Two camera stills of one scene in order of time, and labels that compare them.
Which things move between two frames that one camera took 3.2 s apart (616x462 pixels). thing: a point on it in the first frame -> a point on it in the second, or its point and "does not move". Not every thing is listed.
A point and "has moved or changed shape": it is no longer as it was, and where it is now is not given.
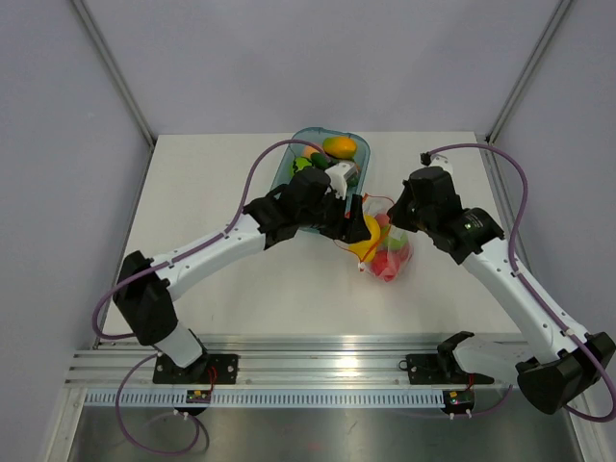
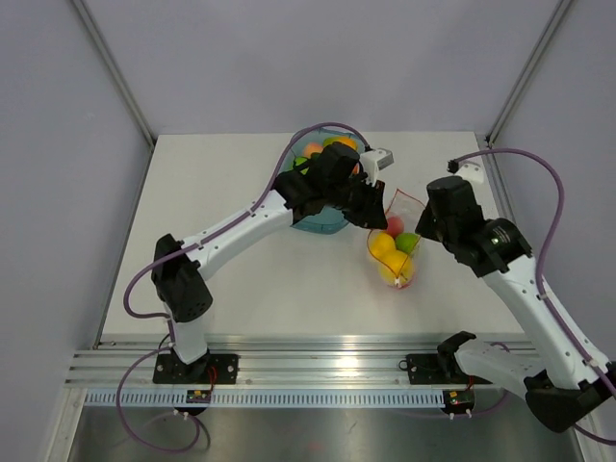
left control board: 198,396 does not move
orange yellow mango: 340,147 does not move
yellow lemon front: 367,249 -> 397,269
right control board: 458,400 does not move
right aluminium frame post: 559,13 does not move
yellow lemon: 372,226 has moved or changed shape
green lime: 300,163 does not move
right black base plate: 426,370 does not move
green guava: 395,243 -> 406,242
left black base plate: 210,369 does not move
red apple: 386,264 -> 404,286
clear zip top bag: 389,250 has moved or changed shape
